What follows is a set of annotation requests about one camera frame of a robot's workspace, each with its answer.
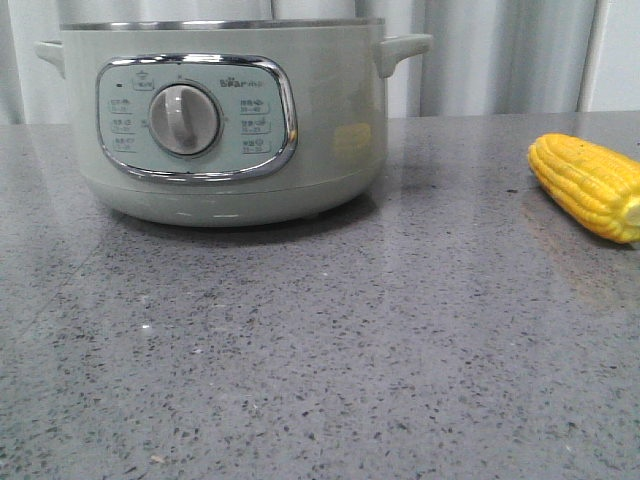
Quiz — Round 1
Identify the yellow corn cob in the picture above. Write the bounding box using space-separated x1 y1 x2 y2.
528 133 639 244

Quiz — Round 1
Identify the pale green electric cooking pot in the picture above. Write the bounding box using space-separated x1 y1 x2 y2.
34 18 433 227

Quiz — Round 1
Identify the grey pot control knob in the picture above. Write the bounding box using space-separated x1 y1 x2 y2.
149 84 221 156

